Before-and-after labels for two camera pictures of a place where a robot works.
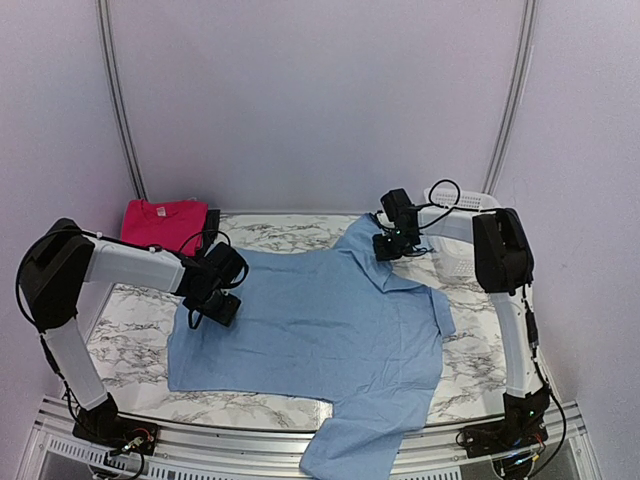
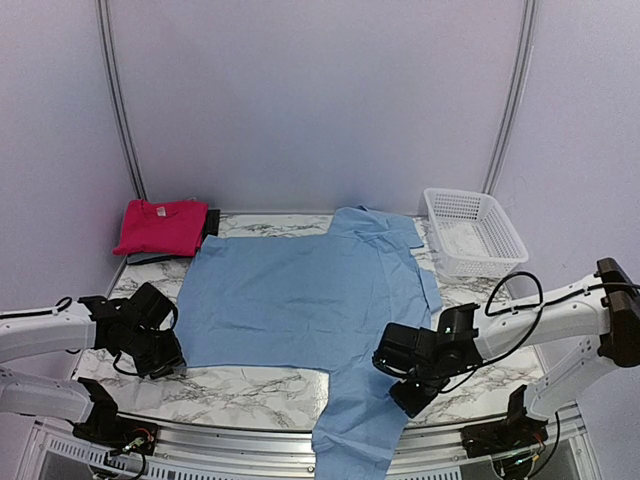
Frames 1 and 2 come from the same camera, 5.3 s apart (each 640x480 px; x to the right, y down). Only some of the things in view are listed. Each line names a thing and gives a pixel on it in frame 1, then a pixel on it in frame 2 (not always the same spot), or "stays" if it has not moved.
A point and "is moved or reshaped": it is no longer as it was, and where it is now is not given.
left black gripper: (224, 316) to (174, 358)
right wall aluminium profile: (531, 12) stays
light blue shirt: (331, 327) is moved or reshaped
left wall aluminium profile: (103, 13) stays
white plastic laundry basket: (446, 220) stays
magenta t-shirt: (170, 224) stays
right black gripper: (382, 254) to (412, 405)
